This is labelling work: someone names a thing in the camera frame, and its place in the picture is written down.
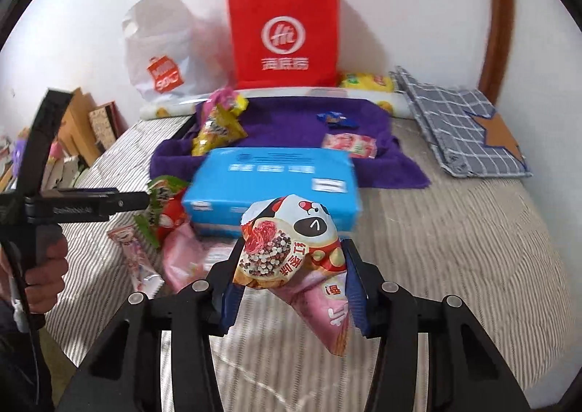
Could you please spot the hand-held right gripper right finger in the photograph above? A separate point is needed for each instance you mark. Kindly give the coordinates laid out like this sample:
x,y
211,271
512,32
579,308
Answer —
x,y
357,303

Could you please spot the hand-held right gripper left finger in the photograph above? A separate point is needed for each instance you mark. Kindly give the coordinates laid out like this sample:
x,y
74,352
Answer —
x,y
229,303

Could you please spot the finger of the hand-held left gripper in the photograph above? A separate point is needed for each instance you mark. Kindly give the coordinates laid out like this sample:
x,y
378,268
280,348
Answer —
x,y
134,204

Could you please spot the green snack packet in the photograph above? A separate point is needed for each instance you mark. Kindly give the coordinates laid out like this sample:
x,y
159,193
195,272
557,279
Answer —
x,y
161,191

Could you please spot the pale pink snack packet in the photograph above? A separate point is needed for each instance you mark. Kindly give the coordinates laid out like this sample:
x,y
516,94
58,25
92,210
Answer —
x,y
186,257

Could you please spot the panda print snack packet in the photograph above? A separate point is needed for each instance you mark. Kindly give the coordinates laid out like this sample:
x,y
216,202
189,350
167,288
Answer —
x,y
282,248

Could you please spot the yellow snack packet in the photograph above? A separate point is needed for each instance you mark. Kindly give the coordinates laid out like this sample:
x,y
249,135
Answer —
x,y
216,134

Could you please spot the magenta snack packet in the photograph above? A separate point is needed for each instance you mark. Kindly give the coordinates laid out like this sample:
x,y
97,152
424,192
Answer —
x,y
225,99

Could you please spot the pink red snack packet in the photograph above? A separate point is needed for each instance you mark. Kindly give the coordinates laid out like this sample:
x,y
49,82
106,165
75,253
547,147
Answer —
x,y
348,144

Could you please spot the blue snack packet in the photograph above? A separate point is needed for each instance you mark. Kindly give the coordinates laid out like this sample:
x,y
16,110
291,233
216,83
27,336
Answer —
x,y
336,119

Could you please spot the person's left forearm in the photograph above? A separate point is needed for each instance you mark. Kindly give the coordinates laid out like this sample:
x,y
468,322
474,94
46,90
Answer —
x,y
18,371

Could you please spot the person's left hand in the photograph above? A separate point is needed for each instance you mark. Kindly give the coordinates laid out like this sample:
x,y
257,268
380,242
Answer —
x,y
45,284

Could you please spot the long pink snack packet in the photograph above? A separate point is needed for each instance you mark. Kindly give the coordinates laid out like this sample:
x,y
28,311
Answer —
x,y
132,253

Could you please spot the wooden headboard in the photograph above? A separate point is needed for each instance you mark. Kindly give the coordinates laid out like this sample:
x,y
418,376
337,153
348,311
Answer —
x,y
77,125

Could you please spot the striped table cover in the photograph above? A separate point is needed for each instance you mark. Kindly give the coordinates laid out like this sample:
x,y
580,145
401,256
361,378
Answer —
x,y
454,234

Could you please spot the blue tissue pack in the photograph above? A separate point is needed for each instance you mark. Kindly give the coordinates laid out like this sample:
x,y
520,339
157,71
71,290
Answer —
x,y
273,175

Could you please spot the purple towel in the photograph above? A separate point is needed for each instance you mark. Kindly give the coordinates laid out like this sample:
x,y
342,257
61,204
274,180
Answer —
x,y
282,125

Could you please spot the white plastic bag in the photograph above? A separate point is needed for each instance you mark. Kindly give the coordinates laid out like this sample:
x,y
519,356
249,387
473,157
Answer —
x,y
159,30

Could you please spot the grey checked cloth with star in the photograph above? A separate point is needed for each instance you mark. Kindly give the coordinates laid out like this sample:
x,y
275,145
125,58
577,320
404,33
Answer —
x,y
454,121

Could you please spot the yellow plastic packet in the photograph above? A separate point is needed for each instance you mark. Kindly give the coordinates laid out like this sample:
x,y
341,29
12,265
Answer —
x,y
366,81

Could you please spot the red paper bag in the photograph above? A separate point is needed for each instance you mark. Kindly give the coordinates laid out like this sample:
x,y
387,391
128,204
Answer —
x,y
282,12

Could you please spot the brown picture frame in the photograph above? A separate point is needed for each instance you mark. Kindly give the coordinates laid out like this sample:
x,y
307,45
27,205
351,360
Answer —
x,y
107,125

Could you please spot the brown wooden door frame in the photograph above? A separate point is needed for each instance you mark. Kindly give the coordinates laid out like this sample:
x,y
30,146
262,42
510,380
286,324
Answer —
x,y
498,7

